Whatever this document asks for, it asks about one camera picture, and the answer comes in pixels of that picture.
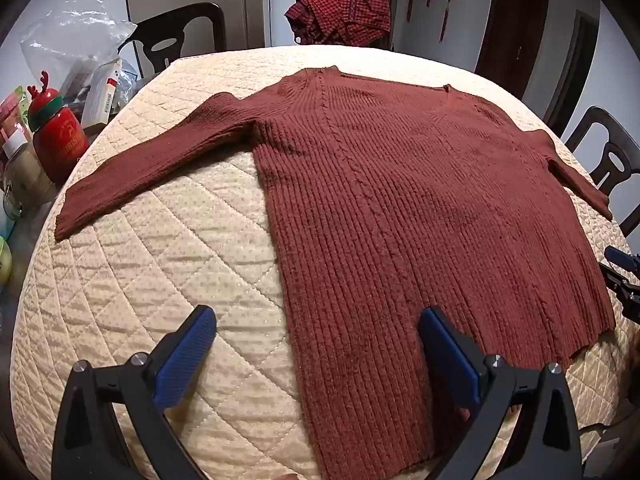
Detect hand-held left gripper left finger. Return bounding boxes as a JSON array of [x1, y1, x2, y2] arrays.
[[52, 305, 217, 480]]

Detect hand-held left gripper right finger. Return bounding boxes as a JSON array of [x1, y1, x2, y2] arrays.
[[419, 306, 584, 480]]

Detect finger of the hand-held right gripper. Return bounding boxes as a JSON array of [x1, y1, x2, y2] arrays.
[[599, 264, 640, 322], [604, 245, 640, 275]]

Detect maroon knit sweater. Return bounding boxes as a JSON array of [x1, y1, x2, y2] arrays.
[[54, 66, 617, 480]]

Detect beige quilted blanket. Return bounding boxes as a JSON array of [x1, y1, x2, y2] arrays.
[[10, 44, 633, 480]]

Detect dark wooden chair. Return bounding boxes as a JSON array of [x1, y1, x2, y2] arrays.
[[564, 105, 640, 237], [119, 2, 227, 77]]

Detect green round toy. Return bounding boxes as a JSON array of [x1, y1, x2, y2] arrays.
[[0, 235, 14, 287]]

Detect glass jar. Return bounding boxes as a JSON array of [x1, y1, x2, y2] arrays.
[[1, 127, 57, 218]]

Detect brown wooden door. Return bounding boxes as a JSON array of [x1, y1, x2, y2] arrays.
[[474, 0, 551, 102]]

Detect red bottle with antler cap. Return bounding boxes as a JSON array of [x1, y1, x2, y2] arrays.
[[26, 70, 91, 183]]

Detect white medicine box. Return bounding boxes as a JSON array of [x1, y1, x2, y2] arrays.
[[81, 57, 124, 129]]

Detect pink snack packet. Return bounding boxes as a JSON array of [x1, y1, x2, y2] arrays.
[[0, 85, 32, 147]]

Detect clear plastic bag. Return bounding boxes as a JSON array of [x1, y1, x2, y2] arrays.
[[20, 2, 137, 91]]

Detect red plaid cloth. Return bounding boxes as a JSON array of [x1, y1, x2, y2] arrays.
[[284, 0, 396, 47]]

